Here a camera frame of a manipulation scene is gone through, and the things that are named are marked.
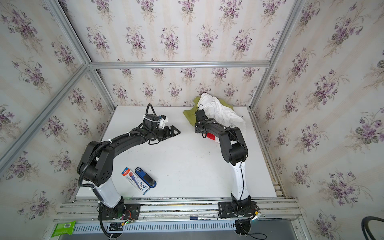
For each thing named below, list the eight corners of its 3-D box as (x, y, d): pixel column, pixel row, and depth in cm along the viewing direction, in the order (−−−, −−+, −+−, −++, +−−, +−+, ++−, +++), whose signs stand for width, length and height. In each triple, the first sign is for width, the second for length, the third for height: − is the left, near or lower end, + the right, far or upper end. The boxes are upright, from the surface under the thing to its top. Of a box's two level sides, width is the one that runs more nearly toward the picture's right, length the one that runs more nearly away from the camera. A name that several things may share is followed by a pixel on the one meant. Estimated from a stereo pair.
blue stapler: (135, 172, 88) (133, 170, 85) (140, 167, 90) (138, 165, 87) (153, 188, 82) (151, 186, 79) (157, 183, 84) (156, 181, 81)
